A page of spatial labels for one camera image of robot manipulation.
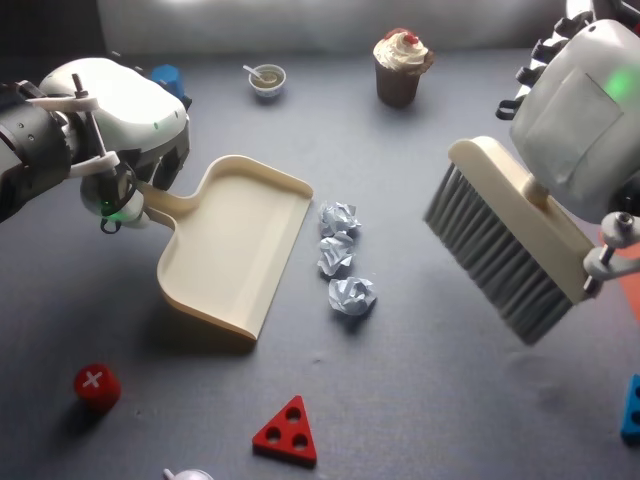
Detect red cylinder block white cross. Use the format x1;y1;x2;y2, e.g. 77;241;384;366
73;363;122;414

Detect orange foam block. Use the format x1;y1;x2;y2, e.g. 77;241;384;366
597;227;640;321

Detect blue prism block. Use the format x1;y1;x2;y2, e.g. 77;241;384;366
149;64;194;109

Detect white padded backdrop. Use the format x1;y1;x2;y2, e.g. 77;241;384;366
94;0;571;54

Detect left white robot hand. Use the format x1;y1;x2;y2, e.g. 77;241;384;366
38;57;194;234

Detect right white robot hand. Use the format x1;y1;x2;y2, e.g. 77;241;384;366
494;0;640;226

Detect red triangle block three holes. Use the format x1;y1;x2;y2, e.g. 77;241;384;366
251;394;318;469

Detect grey table cloth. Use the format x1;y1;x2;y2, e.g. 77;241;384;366
0;44;640;480

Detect white paper ball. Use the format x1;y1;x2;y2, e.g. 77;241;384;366
316;232;357;279
327;276;377;317
315;199;362;240

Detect toy cupcake with cream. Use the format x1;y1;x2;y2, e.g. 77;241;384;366
371;27;435;109

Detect cream plastic dustpan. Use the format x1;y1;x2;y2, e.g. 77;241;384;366
134;154;315;344

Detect blue triangle block with holes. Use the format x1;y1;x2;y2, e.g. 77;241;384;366
619;373;640;444

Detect small bowl with spoon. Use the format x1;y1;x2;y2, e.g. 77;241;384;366
241;63;286;104

